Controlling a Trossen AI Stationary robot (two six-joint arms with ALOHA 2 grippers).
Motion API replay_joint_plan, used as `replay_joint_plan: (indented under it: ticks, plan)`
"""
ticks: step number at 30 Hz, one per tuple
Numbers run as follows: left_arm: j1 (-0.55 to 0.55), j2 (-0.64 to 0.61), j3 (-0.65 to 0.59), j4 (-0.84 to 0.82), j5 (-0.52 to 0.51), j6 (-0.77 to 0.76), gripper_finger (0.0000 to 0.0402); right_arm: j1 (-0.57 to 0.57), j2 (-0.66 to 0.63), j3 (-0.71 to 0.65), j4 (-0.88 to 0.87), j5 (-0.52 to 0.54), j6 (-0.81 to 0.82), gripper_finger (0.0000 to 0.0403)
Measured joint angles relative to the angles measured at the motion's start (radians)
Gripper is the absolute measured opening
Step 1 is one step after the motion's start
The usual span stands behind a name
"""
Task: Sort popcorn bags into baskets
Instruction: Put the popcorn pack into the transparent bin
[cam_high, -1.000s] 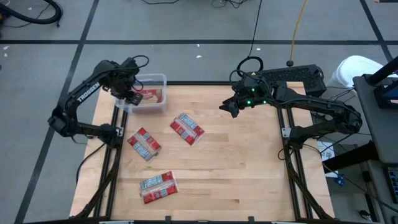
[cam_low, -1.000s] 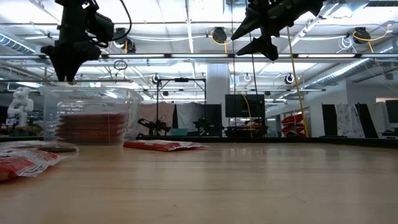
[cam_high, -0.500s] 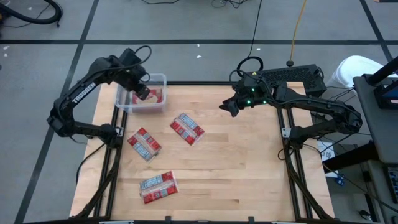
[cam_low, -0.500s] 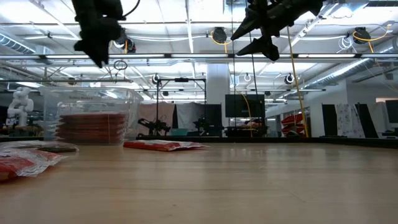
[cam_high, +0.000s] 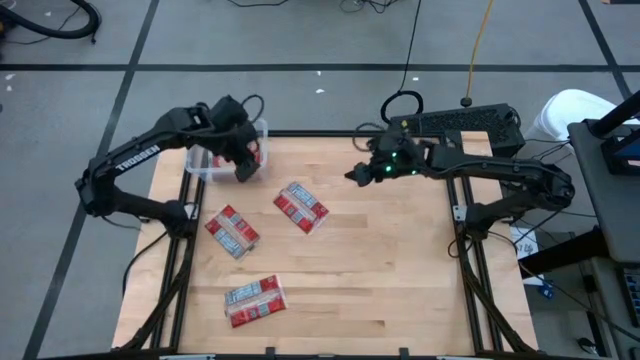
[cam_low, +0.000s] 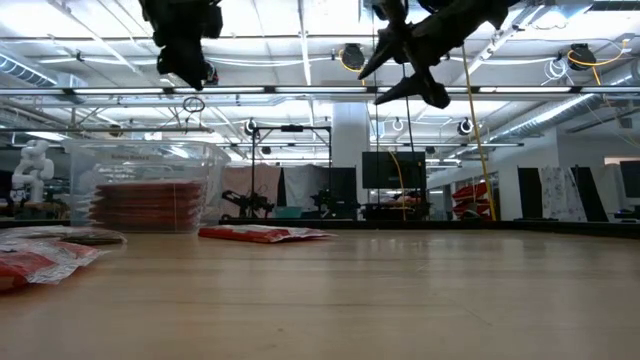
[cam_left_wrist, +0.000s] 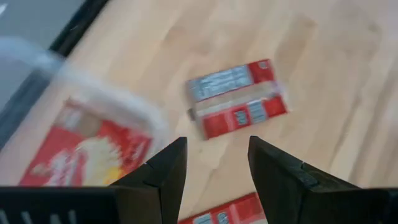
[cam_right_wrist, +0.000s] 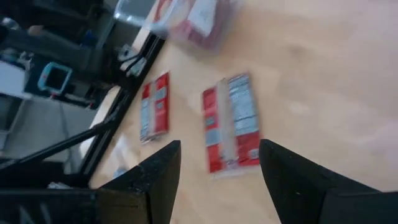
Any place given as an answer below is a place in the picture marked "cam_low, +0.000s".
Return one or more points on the black panel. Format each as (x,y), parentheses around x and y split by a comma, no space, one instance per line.
(530,192)
(345,187)
(592,197)

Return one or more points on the patterned white cloth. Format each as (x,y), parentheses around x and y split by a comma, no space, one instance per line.
(560,195)

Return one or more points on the clear plastic bin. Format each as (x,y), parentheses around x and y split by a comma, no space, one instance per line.
(220,165)

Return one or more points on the black metal table frame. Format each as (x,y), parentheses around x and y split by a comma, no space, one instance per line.
(450,225)

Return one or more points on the small black ceiling reel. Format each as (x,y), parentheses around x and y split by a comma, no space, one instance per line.
(250,126)
(465,126)

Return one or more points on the black background robot arm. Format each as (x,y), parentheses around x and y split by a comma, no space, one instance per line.
(327,200)
(247,202)

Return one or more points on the red storage bins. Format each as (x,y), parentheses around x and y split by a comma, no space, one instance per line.
(472,192)

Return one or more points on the black monitor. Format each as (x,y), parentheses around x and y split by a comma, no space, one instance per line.
(385,170)
(631,177)

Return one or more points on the black background rig frame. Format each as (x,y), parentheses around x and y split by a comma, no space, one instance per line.
(292,128)

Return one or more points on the low black table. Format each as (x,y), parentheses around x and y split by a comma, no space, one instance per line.
(380,212)

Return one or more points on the teal box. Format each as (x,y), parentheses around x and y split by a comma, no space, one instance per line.
(288,212)

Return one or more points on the long light bar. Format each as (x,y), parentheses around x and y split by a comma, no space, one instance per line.
(320,90)

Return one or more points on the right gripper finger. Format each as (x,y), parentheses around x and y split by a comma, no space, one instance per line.
(410,90)
(382,57)

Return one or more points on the white robot figure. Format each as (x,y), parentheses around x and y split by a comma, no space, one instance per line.
(32,170)

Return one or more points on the pink cloth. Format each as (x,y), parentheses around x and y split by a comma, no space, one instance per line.
(262,177)

